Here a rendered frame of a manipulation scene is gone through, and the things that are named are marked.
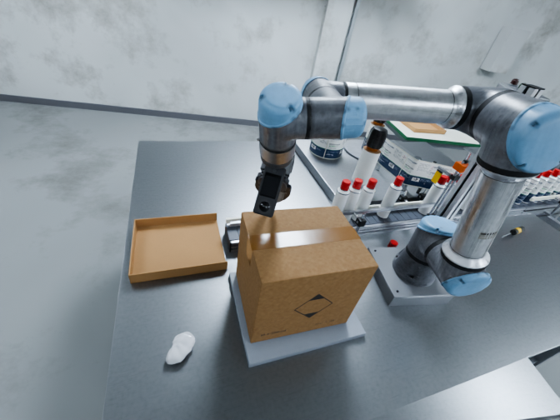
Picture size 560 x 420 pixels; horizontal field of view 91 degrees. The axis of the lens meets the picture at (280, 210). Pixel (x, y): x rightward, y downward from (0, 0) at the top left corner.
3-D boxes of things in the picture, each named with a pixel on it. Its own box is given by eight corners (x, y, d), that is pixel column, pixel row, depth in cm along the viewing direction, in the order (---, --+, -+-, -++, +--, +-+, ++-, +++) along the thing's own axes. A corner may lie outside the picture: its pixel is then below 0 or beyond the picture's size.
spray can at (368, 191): (358, 214, 124) (375, 176, 112) (364, 222, 121) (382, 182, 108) (348, 215, 123) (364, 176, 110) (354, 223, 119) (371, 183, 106)
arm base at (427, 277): (417, 253, 110) (429, 235, 104) (443, 284, 98) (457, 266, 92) (384, 256, 106) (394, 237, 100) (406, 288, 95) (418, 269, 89)
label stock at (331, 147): (347, 154, 172) (354, 132, 163) (328, 162, 159) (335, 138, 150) (322, 141, 181) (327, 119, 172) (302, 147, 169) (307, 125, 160)
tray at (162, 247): (217, 220, 115) (217, 212, 112) (227, 269, 96) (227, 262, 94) (136, 227, 105) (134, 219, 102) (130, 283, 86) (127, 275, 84)
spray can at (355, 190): (346, 215, 123) (361, 176, 110) (351, 222, 119) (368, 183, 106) (335, 216, 121) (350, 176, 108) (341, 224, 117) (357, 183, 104)
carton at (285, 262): (317, 262, 102) (337, 205, 86) (347, 322, 85) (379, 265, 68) (235, 273, 93) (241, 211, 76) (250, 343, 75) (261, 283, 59)
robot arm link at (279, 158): (291, 157, 54) (251, 147, 54) (289, 171, 58) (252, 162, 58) (300, 128, 57) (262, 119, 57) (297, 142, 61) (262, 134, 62)
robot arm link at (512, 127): (455, 261, 91) (536, 86, 58) (485, 300, 80) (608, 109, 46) (419, 265, 91) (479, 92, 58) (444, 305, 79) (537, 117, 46)
